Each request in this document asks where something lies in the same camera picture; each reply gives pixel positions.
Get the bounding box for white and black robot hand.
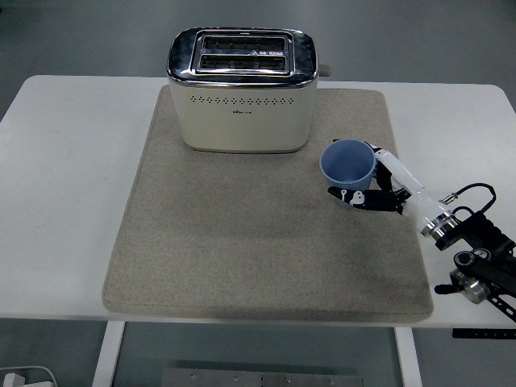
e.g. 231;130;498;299
327;139;449;231

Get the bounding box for light blue ribbed cup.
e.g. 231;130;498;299
318;138;378;211

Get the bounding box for cream and chrome toaster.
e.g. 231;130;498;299
166;27;335;155

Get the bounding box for black table control panel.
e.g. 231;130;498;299
451;328;516;339

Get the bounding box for beige fabric table mat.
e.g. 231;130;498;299
101;85;435;323

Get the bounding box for white table leg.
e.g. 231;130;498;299
393;327;422;387
91;321;127;387

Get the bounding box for grey metal plate with screws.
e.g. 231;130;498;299
160;367;366;387

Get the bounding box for white plastic box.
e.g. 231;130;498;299
0;364;58;387

